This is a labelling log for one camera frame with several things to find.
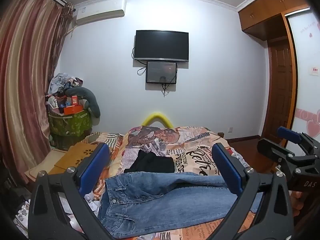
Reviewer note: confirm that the small black wall monitor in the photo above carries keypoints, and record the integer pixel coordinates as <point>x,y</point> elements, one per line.
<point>161,72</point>

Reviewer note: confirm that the newspaper printed blanket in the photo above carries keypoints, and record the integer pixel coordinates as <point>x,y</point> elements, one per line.
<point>175,140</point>

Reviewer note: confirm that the blue denim jeans pants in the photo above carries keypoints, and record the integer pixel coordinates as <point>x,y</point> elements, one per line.
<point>155,200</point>

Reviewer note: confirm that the white air conditioner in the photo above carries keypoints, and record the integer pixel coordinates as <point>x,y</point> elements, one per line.
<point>100,11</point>

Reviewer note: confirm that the orange box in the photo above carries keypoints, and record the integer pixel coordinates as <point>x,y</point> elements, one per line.
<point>72,110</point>

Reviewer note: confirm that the red box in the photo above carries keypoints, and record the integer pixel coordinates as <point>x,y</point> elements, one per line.
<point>75,100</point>

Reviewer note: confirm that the yellow foam tube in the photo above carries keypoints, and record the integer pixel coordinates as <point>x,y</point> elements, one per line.
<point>157,117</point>

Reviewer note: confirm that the striped brown curtain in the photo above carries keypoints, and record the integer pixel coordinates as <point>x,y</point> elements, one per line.
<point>25,80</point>

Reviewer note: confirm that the striped pillow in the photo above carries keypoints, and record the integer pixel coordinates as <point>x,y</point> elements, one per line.
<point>107,137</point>

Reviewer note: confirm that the folded black pants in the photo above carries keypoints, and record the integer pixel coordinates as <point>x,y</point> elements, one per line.
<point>150,163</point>

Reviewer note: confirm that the black wall television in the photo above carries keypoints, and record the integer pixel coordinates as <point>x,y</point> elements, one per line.
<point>161,45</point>

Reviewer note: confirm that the wooden overhead cabinet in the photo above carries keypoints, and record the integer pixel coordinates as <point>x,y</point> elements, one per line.
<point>265,10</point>

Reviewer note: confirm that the pile of clothes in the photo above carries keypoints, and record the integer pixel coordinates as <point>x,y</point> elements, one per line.
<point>61,83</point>

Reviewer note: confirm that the brown wooden door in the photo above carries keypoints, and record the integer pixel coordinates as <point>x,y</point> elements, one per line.
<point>280,87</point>

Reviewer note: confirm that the wooden lap desk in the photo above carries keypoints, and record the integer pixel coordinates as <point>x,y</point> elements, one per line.
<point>75,155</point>

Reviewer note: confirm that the green patterned box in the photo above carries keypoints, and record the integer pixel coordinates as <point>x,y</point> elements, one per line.
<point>71,125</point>

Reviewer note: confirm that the person's right hand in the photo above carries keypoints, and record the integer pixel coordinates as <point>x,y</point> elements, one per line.
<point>300,203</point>

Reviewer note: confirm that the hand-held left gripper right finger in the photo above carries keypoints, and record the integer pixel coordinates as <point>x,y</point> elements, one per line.
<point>227,166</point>

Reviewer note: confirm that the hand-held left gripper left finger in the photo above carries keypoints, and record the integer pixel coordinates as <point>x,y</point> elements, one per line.
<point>96,162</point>

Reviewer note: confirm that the white heart-print wardrobe door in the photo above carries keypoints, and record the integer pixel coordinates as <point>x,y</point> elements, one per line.
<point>306,67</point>

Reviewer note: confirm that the grey plush pillow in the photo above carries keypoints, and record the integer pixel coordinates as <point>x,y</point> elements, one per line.
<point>91,102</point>

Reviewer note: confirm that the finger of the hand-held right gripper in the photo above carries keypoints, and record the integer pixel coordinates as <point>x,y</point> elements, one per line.
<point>272,148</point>
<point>287,133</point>

